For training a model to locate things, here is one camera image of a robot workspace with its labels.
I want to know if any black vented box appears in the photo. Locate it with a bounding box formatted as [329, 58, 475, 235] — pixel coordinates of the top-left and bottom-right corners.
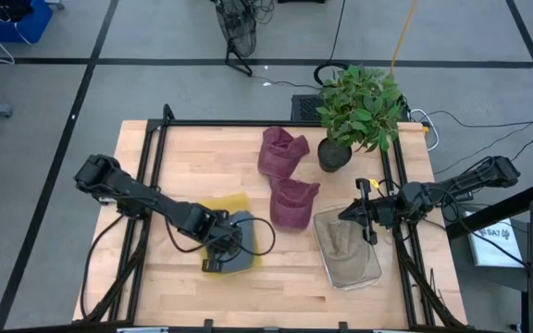
[290, 93, 328, 123]

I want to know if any black coiled cable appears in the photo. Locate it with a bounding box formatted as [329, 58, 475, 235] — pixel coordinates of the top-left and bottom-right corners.
[313, 61, 350, 88]

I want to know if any green plant in black pot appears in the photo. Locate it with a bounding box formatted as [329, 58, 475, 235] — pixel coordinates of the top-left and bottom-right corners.
[316, 64, 404, 174]

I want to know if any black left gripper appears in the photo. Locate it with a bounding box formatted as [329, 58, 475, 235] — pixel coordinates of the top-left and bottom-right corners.
[200, 209, 246, 274]

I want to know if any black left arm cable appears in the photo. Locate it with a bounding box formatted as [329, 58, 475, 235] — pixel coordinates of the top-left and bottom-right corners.
[164, 216, 277, 258]

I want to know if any maroon cap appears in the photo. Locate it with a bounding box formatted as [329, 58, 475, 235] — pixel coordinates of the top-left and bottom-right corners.
[268, 177, 322, 231]
[256, 127, 311, 180]

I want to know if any black metal table frame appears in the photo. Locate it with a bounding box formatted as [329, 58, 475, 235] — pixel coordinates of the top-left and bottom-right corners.
[71, 104, 469, 333]

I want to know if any blue plastic floor bin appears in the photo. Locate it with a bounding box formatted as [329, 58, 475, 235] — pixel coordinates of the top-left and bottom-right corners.
[0, 0, 55, 44]

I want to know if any white printed box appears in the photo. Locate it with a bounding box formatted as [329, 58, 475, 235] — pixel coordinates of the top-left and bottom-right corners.
[467, 218, 526, 269]

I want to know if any blue-grey cap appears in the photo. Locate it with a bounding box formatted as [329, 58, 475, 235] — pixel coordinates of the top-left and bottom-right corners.
[205, 211, 256, 274]

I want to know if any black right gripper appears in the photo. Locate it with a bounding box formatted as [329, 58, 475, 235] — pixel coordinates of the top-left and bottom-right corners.
[338, 178, 409, 246]

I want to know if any black floor fan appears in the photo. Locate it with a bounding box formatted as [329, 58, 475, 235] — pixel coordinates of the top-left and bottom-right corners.
[214, 0, 259, 78]

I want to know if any clear plastic bin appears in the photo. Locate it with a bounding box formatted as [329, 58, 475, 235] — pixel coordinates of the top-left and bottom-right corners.
[312, 204, 383, 291]

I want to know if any yellow hanging cable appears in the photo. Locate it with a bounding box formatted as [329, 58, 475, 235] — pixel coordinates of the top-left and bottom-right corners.
[389, 0, 420, 76]

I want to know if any black stand bar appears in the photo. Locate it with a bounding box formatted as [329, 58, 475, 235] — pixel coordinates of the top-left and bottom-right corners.
[446, 179, 533, 241]

